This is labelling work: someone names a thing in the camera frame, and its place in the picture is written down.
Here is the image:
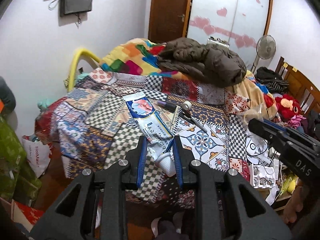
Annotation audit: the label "black grey marker pen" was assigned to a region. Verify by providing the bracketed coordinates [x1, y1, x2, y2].
[179, 112, 208, 133]

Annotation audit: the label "white shopping bag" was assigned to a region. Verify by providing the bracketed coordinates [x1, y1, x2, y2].
[22, 134, 51, 178]

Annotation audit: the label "yellow plush toy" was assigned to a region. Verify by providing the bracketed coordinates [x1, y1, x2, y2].
[280, 174, 298, 195]

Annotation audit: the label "red plush toy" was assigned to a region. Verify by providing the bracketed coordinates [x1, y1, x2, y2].
[275, 94, 301, 121]

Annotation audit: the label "white bandage tape roll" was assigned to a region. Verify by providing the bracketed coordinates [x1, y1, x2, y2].
[181, 101, 192, 111]

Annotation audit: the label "patchwork patterned bedspread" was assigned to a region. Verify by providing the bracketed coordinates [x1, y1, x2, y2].
[35, 68, 250, 208]

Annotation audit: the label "purple black spray bottle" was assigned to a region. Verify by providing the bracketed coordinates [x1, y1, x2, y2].
[157, 100, 177, 113]

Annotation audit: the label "brown puffer jacket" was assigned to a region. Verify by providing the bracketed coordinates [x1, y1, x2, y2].
[157, 37, 247, 88]

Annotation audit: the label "teal plastic toy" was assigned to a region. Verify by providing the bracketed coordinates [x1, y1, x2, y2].
[37, 99, 55, 111]

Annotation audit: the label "blue white toothpaste tube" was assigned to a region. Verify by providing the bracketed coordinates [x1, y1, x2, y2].
[123, 92, 176, 177]

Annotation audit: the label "green patterned bag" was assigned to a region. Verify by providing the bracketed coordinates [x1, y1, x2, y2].
[0, 117, 42, 207]

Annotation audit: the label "colourful block fleece blanket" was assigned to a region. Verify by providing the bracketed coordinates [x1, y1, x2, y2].
[99, 38, 189, 80]

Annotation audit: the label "brown wooden door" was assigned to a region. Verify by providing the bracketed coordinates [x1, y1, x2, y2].
[148, 0, 191, 43]

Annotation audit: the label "standing electric fan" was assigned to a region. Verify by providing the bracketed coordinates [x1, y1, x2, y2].
[251, 35, 276, 73]

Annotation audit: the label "wooden bed headboard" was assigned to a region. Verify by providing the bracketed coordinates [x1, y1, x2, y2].
[275, 56, 320, 116]

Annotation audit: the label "small black wall monitor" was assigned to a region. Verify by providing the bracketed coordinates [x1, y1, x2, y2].
[60, 0, 92, 17]

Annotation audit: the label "yellow foam tube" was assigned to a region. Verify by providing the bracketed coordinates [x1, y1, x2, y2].
[64, 48, 102, 93]

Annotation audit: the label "tangled white cables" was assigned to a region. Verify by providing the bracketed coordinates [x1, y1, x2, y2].
[240, 104, 278, 188]

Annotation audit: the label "white sliding wardrobe with hearts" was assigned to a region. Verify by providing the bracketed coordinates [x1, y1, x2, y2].
[187, 0, 270, 68]

